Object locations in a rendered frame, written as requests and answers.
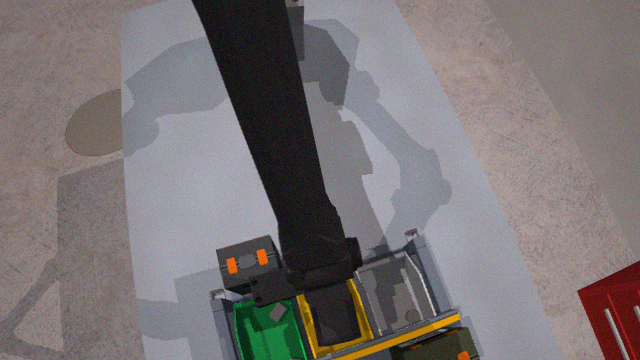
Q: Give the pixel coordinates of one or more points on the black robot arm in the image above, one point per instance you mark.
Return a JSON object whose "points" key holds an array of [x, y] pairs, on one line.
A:
{"points": [[253, 46]]}

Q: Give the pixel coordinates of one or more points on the grey open bin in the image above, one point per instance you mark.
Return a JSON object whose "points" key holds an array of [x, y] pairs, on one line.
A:
{"points": [[395, 286]]}

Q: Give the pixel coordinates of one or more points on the yellow bin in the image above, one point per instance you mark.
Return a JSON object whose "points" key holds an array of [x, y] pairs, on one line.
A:
{"points": [[362, 319]]}

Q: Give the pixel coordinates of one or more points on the yellow flat bar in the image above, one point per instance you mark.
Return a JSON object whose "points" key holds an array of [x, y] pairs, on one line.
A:
{"points": [[399, 339]]}

